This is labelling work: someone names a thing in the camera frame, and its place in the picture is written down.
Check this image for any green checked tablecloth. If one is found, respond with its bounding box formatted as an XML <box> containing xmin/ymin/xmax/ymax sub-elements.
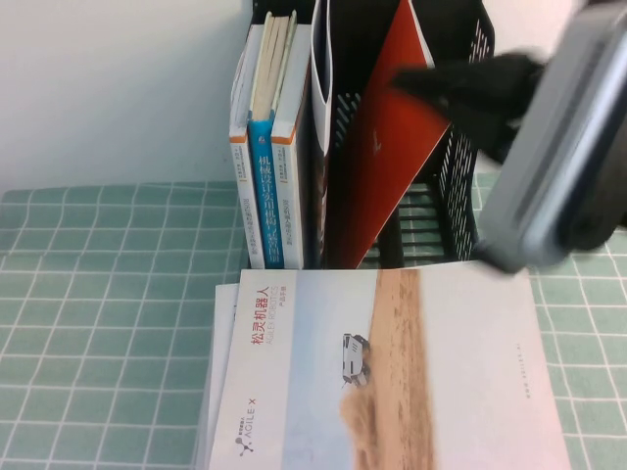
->
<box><xmin>0</xmin><ymin>170</ymin><xmax>627</xmax><ymax>470</ymax></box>

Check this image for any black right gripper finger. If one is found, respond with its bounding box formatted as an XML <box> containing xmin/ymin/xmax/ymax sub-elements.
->
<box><xmin>391</xmin><ymin>47</ymin><xmax>546</xmax><ymax>103</ymax></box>

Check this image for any AgileX robot cover brochure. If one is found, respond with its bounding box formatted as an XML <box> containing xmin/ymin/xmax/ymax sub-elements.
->
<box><xmin>195</xmin><ymin>282</ymin><xmax>242</xmax><ymax>470</ymax></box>
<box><xmin>208</xmin><ymin>261</ymin><xmax>574</xmax><ymax>470</ymax></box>

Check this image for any black perforated book holder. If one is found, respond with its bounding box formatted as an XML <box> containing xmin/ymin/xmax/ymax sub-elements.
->
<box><xmin>244</xmin><ymin>0</ymin><xmax>496</xmax><ymax>270</ymax></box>

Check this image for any blue spine mechanical book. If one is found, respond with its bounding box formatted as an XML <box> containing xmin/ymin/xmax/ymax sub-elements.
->
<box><xmin>247</xmin><ymin>9</ymin><xmax>299</xmax><ymax>270</ymax></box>

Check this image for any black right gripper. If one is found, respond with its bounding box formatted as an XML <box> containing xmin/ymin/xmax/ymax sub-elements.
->
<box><xmin>439</xmin><ymin>86</ymin><xmax>627</xmax><ymax>259</ymax></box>

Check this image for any red cover brochure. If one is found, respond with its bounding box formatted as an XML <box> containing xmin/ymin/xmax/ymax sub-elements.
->
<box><xmin>323</xmin><ymin>0</ymin><xmax>453</xmax><ymax>270</ymax></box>

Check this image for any curved white cover magazine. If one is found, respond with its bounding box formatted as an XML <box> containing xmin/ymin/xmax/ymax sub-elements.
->
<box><xmin>309</xmin><ymin>0</ymin><xmax>335</xmax><ymax>269</ymax></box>

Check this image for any thin white orange-band book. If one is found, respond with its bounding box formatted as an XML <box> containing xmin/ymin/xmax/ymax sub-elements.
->
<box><xmin>227</xmin><ymin>23</ymin><xmax>268</xmax><ymax>270</ymax></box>

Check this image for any thick white orange-band book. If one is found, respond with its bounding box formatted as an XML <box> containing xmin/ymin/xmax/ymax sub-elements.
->
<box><xmin>270</xmin><ymin>23</ymin><xmax>314</xmax><ymax>270</ymax></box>

